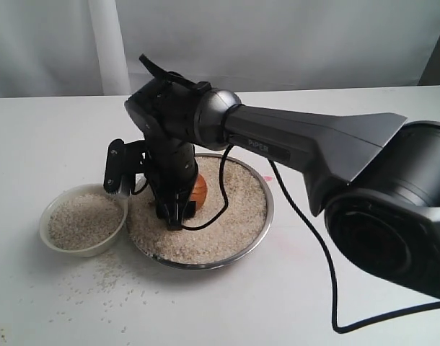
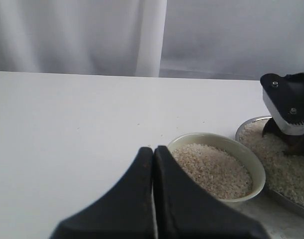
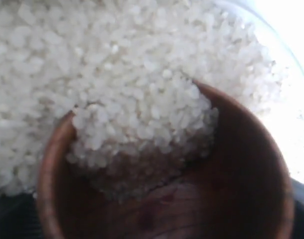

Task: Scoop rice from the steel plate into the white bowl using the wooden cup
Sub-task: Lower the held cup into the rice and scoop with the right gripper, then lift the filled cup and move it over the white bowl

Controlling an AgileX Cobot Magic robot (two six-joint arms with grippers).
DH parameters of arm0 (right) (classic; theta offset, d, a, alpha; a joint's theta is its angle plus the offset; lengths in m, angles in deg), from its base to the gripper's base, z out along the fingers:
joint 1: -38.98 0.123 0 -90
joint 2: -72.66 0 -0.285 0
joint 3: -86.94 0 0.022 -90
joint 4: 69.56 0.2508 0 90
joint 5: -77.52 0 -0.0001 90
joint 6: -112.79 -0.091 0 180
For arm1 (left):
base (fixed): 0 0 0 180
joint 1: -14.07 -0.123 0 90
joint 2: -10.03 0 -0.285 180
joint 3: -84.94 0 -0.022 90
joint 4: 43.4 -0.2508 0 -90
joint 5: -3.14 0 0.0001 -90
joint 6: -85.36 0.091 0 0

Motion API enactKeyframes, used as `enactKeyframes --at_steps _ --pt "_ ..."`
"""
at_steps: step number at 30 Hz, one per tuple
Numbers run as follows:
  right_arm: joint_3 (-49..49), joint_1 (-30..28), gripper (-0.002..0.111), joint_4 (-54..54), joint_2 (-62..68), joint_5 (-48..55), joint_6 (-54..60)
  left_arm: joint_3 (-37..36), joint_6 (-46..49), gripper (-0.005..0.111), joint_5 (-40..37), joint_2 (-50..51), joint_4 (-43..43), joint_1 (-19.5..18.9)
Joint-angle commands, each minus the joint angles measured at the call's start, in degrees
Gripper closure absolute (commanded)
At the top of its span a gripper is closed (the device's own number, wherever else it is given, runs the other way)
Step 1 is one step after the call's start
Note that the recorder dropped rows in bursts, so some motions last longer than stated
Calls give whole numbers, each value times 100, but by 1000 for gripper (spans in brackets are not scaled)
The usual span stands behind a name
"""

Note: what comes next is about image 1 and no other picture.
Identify brown wooden cup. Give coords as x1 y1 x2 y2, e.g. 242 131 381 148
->
190 174 208 211

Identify cream ceramic bowl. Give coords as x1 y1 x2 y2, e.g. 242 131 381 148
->
39 184 128 258

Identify white backdrop curtain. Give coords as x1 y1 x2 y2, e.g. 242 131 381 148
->
0 1 440 97

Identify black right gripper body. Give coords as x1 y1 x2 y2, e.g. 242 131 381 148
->
144 138 198 231

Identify rice in steel tray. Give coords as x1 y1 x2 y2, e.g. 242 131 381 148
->
128 156 268 265

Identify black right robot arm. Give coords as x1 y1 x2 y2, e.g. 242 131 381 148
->
125 56 440 299

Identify spilled rice grains on table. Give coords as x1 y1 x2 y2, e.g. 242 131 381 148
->
27 248 162 324

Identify round steel tray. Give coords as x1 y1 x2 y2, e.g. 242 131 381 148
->
125 152 275 270

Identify rice in cream bowl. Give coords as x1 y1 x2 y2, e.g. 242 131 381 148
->
48 193 123 250

